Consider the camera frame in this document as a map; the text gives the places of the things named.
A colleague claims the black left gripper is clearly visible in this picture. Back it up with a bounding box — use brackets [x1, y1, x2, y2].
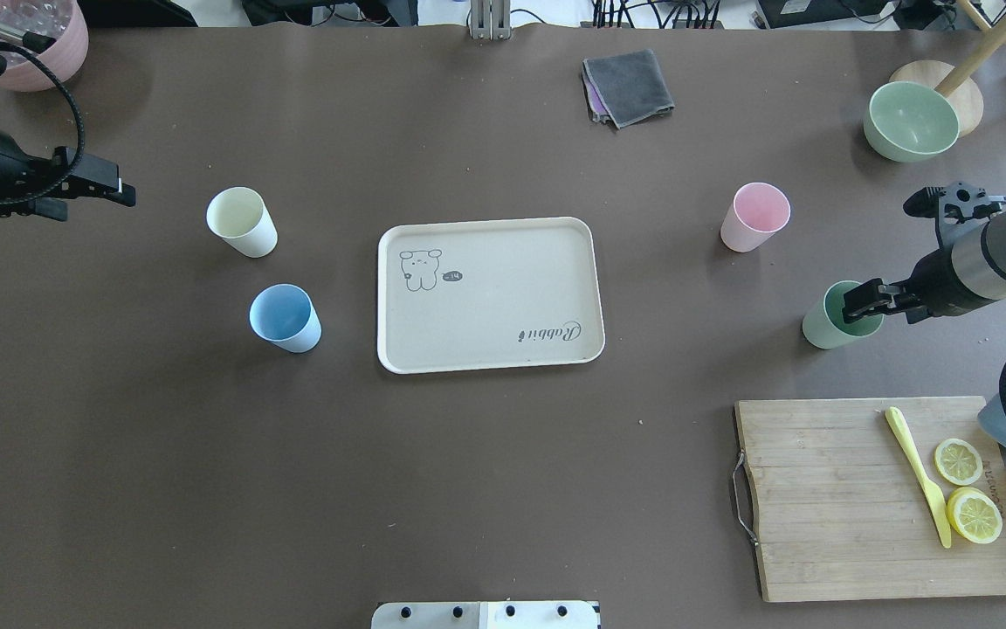
[0, 131, 137, 222]

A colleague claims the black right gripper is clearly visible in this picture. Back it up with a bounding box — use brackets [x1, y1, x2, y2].
[842, 248, 981, 325]

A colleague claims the green plastic cup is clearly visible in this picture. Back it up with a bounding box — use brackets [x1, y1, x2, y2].
[802, 281, 884, 349]

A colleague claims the blue plastic cup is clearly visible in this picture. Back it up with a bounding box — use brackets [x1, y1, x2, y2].
[248, 284, 322, 353]

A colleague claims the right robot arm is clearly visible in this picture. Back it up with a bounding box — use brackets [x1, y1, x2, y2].
[831, 183, 1006, 447]

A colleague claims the cream rabbit tray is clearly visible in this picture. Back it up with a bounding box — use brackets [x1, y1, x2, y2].
[376, 218, 604, 374]

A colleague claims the cream plastic cup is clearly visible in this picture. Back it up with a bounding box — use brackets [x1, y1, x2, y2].
[206, 187, 279, 259]

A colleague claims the pink plastic cup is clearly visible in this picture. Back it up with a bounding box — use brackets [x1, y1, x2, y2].
[720, 182, 791, 253]

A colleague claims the pink bowl with ice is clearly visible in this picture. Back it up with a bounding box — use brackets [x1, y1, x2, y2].
[0, 1, 89, 92]

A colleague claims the green bowl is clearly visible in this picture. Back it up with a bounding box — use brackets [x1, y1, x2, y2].
[863, 82, 961, 163]

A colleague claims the lemon slice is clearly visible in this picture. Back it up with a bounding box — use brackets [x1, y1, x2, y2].
[933, 438, 983, 487]
[946, 487, 1003, 544]

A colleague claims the yellow plastic knife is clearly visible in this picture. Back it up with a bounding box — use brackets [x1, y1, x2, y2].
[884, 406, 953, 551]

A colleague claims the wooden cutting board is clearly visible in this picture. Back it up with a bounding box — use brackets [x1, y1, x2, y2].
[734, 397, 1006, 604]

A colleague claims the wooden stand with base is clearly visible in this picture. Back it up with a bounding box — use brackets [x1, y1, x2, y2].
[889, 1, 1006, 138]

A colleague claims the grey folded cloth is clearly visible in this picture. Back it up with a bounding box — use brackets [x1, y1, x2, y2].
[582, 48, 675, 130]

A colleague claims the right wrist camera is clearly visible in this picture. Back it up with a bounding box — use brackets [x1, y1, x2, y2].
[903, 182, 1006, 250]

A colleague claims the aluminium frame post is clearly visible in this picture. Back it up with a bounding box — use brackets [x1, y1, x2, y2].
[468, 0, 512, 41]

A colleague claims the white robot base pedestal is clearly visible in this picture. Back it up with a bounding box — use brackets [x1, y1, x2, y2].
[370, 598, 602, 628]

